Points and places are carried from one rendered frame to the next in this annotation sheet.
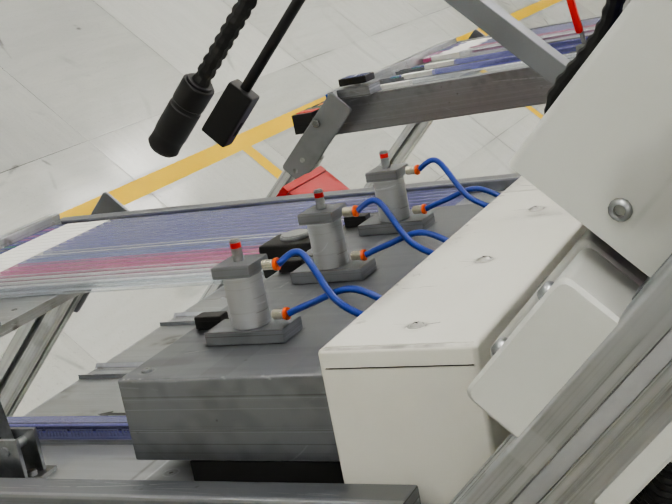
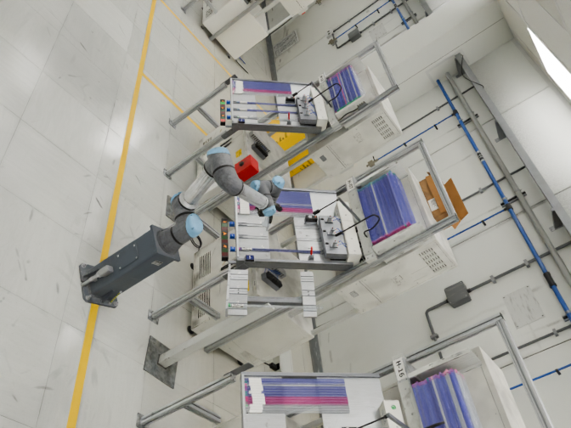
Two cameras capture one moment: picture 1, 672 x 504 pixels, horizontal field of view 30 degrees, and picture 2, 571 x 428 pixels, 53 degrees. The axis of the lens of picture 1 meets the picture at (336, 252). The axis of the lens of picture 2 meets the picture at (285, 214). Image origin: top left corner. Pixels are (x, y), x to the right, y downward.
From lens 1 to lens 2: 3.14 m
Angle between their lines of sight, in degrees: 44
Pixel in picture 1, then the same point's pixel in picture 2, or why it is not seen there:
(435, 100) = (257, 127)
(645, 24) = (384, 244)
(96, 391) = (302, 243)
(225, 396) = (336, 255)
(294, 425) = (342, 256)
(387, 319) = (351, 249)
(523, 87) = (276, 128)
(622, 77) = (381, 245)
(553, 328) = (373, 259)
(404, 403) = (354, 257)
